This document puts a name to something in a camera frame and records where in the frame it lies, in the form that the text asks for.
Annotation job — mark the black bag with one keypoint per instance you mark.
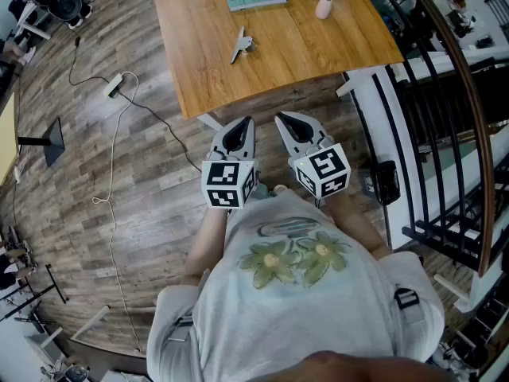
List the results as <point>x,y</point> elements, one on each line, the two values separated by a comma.
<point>386,181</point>

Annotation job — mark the black folding stand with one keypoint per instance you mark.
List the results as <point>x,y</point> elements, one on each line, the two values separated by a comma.
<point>51,285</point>

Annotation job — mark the person's right forearm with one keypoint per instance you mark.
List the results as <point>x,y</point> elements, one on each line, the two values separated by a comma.
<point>356,223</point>

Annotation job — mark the black metal railing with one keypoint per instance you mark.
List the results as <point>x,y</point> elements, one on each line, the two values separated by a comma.
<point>429,106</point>

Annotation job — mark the person's white flower-print shirt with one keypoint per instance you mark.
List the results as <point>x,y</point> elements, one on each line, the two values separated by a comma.
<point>286,316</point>

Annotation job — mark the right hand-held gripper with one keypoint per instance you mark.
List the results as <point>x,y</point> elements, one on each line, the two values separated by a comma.
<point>324,165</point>

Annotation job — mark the black desk pedestal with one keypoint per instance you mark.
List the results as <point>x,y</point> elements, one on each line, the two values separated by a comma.
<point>53,141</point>

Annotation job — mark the person's left forearm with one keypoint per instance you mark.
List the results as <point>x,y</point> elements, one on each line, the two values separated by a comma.
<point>204,245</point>

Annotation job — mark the white table leg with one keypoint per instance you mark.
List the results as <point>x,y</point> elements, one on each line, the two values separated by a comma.
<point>346,86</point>
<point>210,121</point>

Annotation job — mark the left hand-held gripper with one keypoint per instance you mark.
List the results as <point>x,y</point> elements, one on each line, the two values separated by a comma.
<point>222,181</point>

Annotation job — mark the brown wooden handrail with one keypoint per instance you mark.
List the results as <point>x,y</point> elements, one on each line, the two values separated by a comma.
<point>475,106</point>

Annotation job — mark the pink vase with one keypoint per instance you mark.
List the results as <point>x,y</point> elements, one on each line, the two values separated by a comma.
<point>323,8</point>

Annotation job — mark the yellow top desk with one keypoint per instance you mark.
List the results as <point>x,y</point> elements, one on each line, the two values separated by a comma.
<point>7,141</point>

